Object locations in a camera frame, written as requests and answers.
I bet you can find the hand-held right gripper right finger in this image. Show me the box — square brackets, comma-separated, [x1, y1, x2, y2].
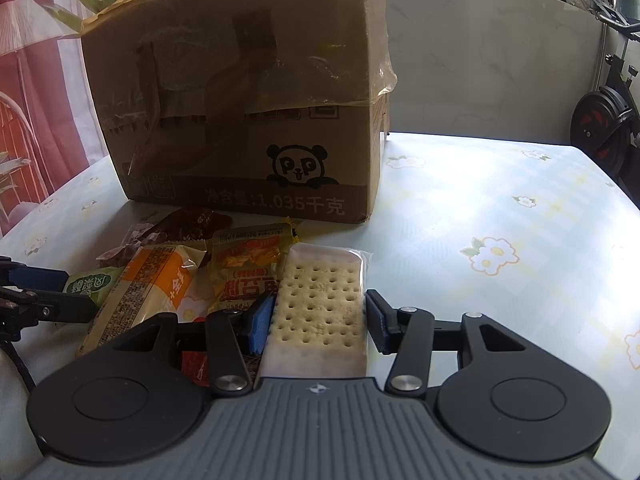
[365, 289, 542, 395]

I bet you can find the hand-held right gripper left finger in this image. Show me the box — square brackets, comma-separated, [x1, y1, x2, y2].
[104, 292, 277, 397]

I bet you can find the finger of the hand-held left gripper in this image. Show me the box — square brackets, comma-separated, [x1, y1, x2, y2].
[0, 255, 70, 291]
[0, 286, 99, 329]

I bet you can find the green snack packet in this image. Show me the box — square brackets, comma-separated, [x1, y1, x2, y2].
[62, 266, 124, 311]

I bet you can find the white cracker packet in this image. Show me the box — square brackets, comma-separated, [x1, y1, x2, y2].
[260, 242, 374, 378]

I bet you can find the brown cardboard box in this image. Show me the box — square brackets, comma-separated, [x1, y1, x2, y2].
[80, 0, 398, 223]

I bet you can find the yellow red snack packet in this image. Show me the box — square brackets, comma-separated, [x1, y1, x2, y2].
[207, 217, 301, 317]

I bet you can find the orange white snack packet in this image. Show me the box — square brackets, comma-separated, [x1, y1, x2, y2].
[75, 242, 211, 359]

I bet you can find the dark red snack packet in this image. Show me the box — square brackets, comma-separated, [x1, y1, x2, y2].
[142, 207, 233, 247]

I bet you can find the floral tablecloth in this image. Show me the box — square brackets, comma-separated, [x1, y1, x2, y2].
[0, 132, 640, 480]

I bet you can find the printed backdrop cloth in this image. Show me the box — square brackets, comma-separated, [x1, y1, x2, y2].
[0, 0, 166, 237]

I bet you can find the black exercise bike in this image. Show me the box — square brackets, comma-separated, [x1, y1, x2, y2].
[569, 0, 640, 211]

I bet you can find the black cable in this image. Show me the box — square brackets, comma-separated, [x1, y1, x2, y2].
[0, 335, 37, 397]

